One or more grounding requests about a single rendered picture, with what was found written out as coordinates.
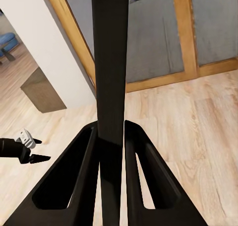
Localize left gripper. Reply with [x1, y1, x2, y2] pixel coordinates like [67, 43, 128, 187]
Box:
[0, 138, 51, 164]

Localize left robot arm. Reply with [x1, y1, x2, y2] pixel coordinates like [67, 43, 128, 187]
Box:
[0, 128, 51, 164]

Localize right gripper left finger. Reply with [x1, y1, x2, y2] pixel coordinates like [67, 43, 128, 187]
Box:
[3, 121, 100, 226]

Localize poster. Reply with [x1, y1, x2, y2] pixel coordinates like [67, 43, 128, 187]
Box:
[92, 0, 129, 226]

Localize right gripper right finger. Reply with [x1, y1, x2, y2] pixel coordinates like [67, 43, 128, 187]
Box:
[124, 120, 208, 226]

